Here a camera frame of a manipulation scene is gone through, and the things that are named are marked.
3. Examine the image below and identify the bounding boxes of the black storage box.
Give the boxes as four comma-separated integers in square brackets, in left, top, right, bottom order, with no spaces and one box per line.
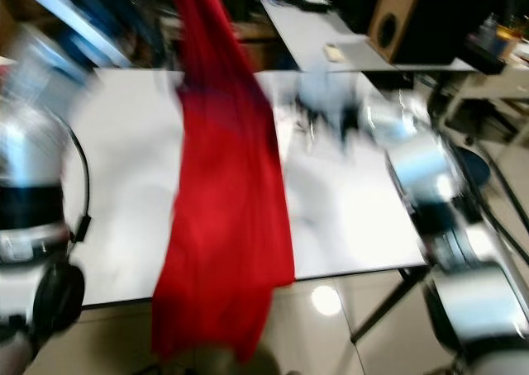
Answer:
[463,12,529,74]

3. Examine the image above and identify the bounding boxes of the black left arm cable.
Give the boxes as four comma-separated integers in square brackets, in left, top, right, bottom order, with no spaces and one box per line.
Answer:
[62,115,93,244]

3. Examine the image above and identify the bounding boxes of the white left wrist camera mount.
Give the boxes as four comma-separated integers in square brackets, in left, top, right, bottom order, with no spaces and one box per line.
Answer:
[17,0,133,66]

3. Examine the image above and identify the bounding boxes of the wooden loudspeaker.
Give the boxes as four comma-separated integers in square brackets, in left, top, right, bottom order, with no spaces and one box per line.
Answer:
[368,0,513,66]

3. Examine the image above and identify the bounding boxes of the red garment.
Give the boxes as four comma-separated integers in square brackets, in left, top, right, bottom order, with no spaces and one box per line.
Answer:
[150,0,297,363]

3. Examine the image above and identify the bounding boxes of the dark round stool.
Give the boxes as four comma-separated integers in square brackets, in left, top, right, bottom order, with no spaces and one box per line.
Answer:
[450,144,495,198]

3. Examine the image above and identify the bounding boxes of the brown leather armchair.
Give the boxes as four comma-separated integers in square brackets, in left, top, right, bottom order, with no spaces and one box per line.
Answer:
[0,0,42,54]

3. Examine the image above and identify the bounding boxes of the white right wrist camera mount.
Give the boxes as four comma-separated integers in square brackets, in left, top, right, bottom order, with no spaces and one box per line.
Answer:
[364,94,435,140]

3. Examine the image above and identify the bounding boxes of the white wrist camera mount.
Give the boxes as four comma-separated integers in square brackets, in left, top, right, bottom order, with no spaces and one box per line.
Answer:
[17,0,133,66]
[364,94,435,140]

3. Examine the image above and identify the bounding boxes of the white remote control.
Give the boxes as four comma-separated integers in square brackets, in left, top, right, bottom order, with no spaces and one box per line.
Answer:
[322,43,346,62]

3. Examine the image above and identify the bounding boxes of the black table leg frame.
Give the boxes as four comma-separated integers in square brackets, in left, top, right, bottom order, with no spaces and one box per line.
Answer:
[349,266,431,344]

